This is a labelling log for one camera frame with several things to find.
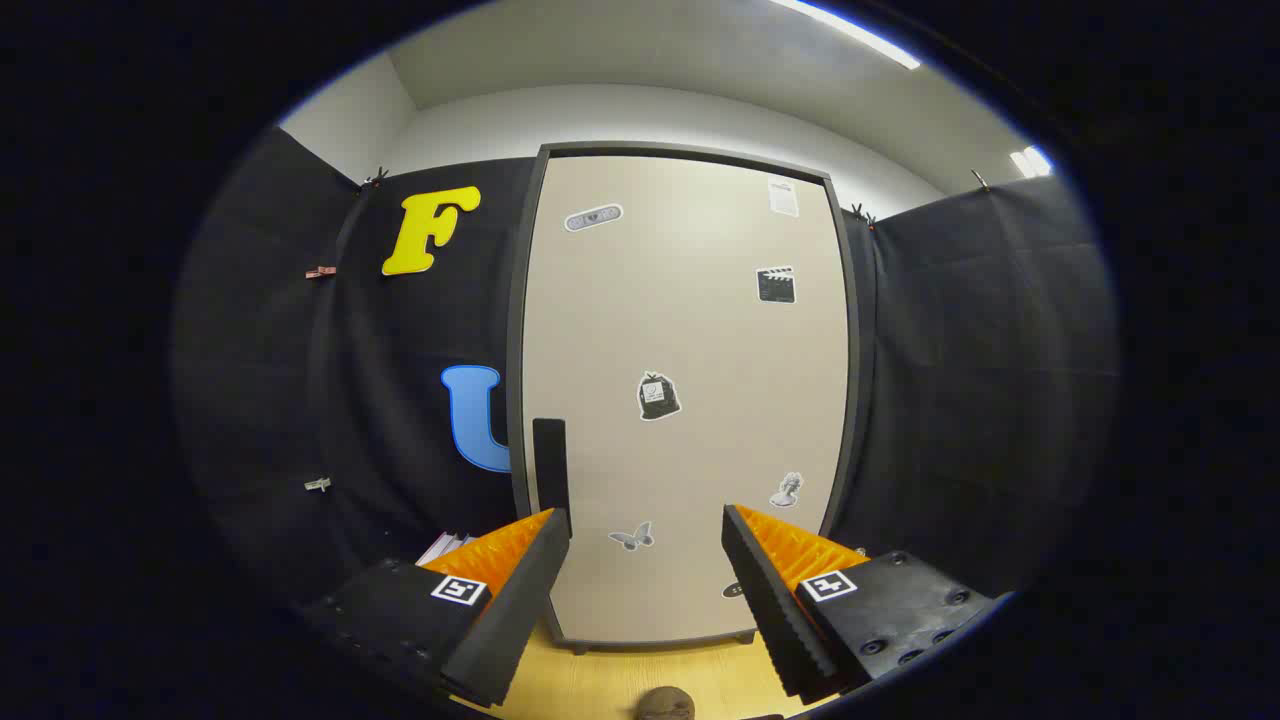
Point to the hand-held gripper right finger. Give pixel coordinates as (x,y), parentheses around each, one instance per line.
(770,600)

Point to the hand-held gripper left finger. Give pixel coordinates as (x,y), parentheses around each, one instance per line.
(520,600)

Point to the brown fuzzy shoe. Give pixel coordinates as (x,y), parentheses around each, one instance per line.
(666,706)

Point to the grey shoe cabinet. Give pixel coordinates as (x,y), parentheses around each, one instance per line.
(515,340)

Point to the pale cover book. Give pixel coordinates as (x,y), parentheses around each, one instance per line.
(438,549)

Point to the black backdrop cloth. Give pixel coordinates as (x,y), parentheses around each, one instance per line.
(980,380)

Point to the small red clip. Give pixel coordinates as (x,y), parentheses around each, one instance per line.
(320,272)

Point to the short ceiling light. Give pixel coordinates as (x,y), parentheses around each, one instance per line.
(1031,161)

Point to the long ceiling light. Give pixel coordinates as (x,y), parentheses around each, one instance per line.
(860,35)

